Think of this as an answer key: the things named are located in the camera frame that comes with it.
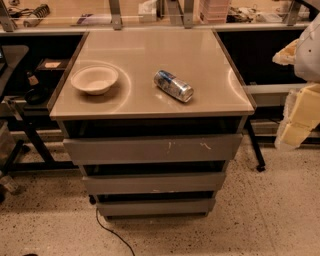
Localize white tissue box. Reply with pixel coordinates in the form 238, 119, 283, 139
138, 0, 157, 23

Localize grey drawer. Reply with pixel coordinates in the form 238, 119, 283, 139
97, 198, 216, 216
63, 134, 242, 165
83, 172, 226, 195

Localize grey top drawer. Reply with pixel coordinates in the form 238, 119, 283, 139
63, 134, 242, 165

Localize grey drawer cabinet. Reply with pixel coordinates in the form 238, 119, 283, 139
50, 29, 255, 207

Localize white paper bowl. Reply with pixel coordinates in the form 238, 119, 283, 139
71, 65, 119, 96

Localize pink stacked trays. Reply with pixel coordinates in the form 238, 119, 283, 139
199, 0, 231, 24

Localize black box with label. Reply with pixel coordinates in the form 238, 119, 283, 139
36, 58, 69, 71

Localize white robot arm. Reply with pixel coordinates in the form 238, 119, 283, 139
272, 19, 320, 150

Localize silver blue drink can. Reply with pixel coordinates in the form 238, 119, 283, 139
154, 70, 194, 103

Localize black coiled item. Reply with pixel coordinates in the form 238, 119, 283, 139
23, 4, 50, 27

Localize grey middle drawer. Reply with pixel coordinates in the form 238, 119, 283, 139
83, 172, 226, 195

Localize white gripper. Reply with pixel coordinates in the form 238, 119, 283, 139
275, 88, 320, 149

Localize grey bottom drawer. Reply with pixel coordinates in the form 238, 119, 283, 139
97, 198, 216, 216

